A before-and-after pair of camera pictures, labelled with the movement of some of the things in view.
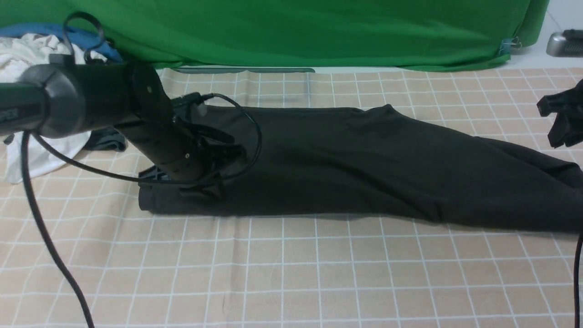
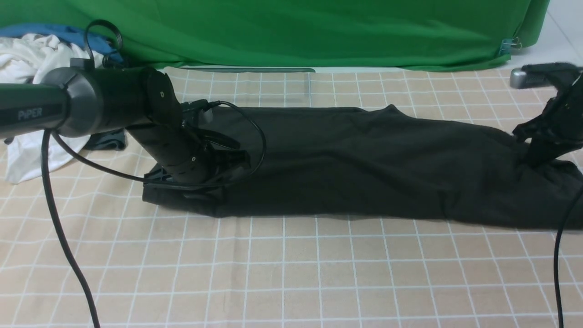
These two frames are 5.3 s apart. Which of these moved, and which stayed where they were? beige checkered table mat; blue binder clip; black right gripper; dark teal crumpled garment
Moved: black right gripper
Stayed: blue binder clip; beige checkered table mat; dark teal crumpled garment
